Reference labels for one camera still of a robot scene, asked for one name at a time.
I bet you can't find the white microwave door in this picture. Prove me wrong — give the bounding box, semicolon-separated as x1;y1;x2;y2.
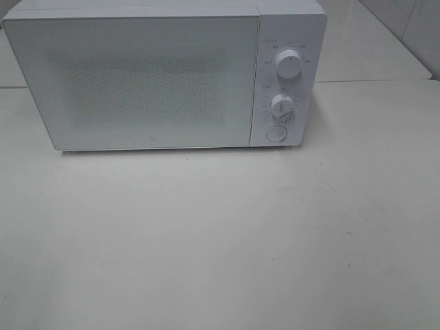
4;16;259;151

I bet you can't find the lower white timer knob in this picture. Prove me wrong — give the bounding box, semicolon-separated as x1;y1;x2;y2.
270;94;296;119

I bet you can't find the upper white power knob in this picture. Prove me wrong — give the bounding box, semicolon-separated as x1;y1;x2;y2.
274;48;303;79

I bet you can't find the white microwave oven body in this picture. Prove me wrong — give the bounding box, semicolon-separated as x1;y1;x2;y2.
1;1;327;150

